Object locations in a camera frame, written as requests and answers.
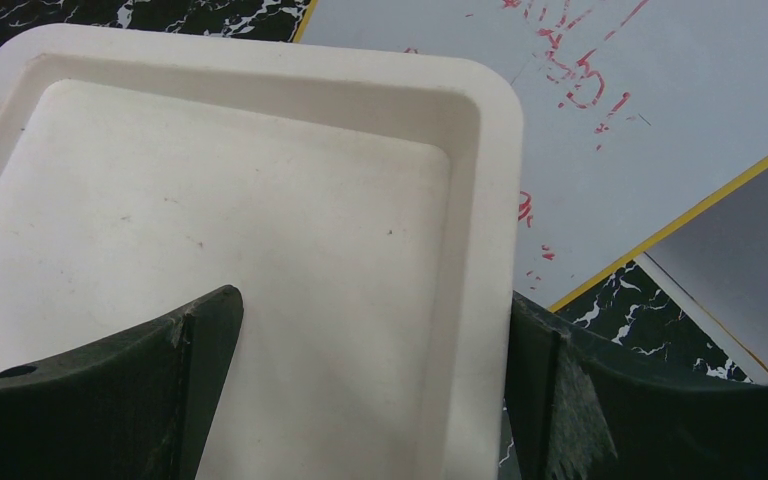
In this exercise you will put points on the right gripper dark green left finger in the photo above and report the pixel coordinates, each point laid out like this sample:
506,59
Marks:
138,404

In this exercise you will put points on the aluminium table edge rail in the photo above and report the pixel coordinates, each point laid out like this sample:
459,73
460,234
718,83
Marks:
736,350

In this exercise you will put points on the white drawer organizer box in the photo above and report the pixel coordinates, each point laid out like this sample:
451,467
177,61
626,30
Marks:
363,203

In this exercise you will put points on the yellow framed whiteboard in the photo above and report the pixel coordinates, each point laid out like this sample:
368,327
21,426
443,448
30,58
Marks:
635,111

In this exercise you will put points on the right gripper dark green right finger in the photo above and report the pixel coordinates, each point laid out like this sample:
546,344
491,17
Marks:
583,407

